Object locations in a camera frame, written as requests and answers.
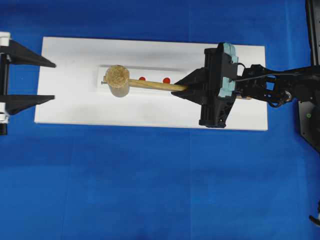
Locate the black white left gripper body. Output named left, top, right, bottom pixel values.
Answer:
left=0, top=31, right=11, bottom=135

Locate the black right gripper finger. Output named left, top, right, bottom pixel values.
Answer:
left=171, top=89, right=208, bottom=105
left=175, top=67, right=207, bottom=86

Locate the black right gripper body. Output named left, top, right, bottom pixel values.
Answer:
left=199, top=46, right=236, bottom=128

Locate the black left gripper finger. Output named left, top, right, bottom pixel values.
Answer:
left=8, top=40, right=56, bottom=68
left=4, top=94, right=55, bottom=116

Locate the wooden mallet hammer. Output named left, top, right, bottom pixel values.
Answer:
left=100, top=64, right=252, bottom=101

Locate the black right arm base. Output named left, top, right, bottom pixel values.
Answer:
left=298, top=0, right=320, bottom=152

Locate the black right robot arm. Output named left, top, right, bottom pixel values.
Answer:
left=172, top=42, right=320, bottom=128

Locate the white foam board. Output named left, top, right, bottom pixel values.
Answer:
left=33, top=36, right=269, bottom=132

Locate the blue table cloth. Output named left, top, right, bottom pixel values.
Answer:
left=0, top=0, right=320, bottom=240

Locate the black cable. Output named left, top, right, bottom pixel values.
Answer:
left=234, top=62, right=301, bottom=83

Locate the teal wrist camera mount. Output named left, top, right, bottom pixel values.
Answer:
left=218, top=42, right=239, bottom=98

